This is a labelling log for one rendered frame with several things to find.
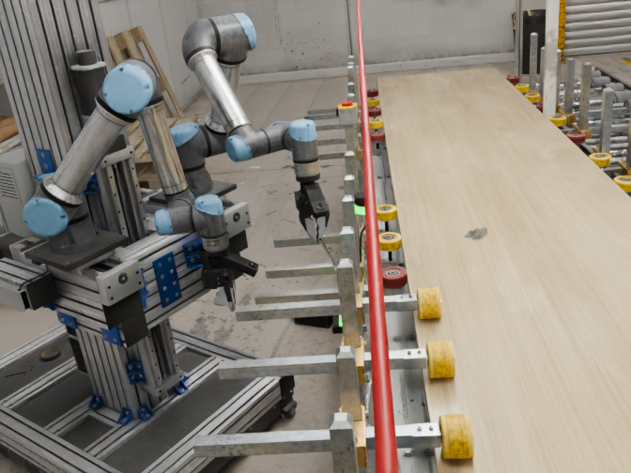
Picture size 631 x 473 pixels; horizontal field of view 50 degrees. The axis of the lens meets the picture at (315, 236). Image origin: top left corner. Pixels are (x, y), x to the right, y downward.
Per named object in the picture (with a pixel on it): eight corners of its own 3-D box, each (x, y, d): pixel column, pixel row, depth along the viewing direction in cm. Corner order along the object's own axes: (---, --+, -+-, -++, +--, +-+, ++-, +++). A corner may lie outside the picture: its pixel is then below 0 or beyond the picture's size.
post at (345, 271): (354, 443, 163) (335, 265, 144) (354, 434, 166) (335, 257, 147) (368, 442, 163) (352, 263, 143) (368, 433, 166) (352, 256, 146)
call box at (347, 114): (339, 128, 259) (337, 108, 255) (340, 123, 265) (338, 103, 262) (358, 126, 258) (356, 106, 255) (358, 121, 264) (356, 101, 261)
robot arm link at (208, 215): (192, 195, 194) (222, 191, 194) (199, 230, 198) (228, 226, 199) (190, 205, 187) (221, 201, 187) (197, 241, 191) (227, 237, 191)
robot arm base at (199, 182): (162, 194, 241) (157, 168, 237) (192, 180, 252) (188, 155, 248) (192, 200, 233) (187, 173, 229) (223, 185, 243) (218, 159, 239)
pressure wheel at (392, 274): (381, 312, 198) (379, 278, 193) (380, 299, 205) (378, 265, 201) (409, 311, 197) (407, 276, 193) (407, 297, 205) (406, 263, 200)
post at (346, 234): (355, 390, 187) (339, 231, 168) (355, 382, 190) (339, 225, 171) (367, 389, 187) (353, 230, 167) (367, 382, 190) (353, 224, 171)
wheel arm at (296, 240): (274, 250, 250) (272, 239, 248) (275, 246, 253) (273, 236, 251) (392, 241, 246) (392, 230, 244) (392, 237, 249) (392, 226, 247)
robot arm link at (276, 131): (253, 125, 199) (271, 131, 190) (285, 116, 204) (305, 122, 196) (256, 151, 202) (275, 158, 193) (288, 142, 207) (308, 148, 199)
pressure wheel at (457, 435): (438, 423, 132) (442, 465, 128) (439, 408, 126) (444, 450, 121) (469, 421, 132) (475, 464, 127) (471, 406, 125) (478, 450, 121)
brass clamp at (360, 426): (337, 469, 125) (334, 448, 123) (338, 420, 137) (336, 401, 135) (371, 467, 124) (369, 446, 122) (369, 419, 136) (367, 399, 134)
